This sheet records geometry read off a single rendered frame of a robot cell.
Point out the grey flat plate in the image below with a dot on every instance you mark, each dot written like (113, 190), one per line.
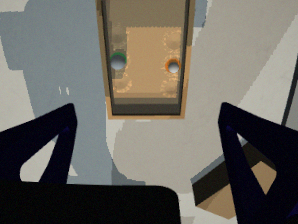
(290, 118)

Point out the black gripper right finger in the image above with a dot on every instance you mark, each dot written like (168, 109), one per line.
(280, 145)

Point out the wooden ball-in-hole puzzle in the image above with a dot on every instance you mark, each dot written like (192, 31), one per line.
(145, 48)

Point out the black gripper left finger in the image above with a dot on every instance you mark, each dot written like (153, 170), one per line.
(18, 144)

